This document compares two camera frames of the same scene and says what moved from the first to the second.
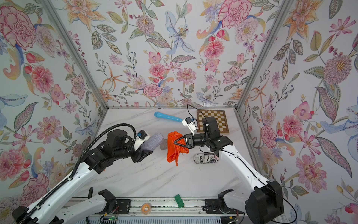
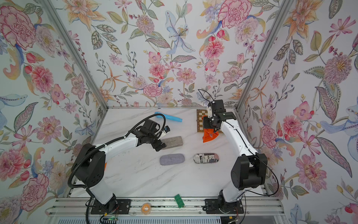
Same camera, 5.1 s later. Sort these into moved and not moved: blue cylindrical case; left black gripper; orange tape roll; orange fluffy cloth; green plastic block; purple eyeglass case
Moved: left black gripper; purple eyeglass case; orange fluffy cloth
Not moved: blue cylindrical case; green plastic block; orange tape roll
